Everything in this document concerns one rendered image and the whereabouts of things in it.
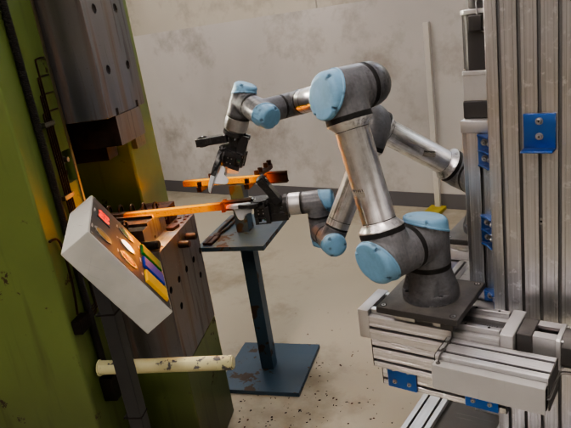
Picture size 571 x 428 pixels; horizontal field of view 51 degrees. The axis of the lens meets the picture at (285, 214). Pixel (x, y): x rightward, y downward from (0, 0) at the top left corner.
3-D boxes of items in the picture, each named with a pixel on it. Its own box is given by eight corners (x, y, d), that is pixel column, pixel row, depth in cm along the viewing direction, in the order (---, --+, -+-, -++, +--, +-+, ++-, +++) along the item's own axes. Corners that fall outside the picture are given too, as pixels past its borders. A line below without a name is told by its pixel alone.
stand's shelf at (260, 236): (291, 216, 277) (290, 212, 277) (263, 250, 241) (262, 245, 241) (231, 218, 287) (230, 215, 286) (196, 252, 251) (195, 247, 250)
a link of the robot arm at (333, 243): (408, 114, 177) (347, 263, 187) (393, 109, 187) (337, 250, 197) (373, 101, 173) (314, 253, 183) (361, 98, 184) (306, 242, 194)
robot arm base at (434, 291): (467, 285, 163) (466, 252, 160) (448, 311, 151) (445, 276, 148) (415, 278, 171) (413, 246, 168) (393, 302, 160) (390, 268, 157)
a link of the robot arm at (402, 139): (480, 200, 202) (346, 130, 186) (459, 190, 216) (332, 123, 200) (498, 170, 200) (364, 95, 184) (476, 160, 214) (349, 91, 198)
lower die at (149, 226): (166, 228, 219) (161, 205, 216) (146, 249, 200) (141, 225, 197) (63, 236, 227) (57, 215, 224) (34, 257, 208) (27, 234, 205)
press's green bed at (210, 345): (234, 410, 260) (215, 315, 245) (211, 475, 224) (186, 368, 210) (115, 413, 270) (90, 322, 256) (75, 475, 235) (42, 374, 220)
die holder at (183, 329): (214, 314, 245) (194, 212, 231) (186, 368, 209) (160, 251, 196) (90, 321, 256) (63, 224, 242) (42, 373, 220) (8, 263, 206)
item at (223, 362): (236, 364, 184) (234, 350, 182) (233, 374, 179) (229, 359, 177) (105, 369, 192) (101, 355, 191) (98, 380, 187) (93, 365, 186)
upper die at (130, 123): (145, 132, 207) (139, 105, 204) (122, 145, 189) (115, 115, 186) (37, 145, 215) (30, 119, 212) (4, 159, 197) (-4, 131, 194)
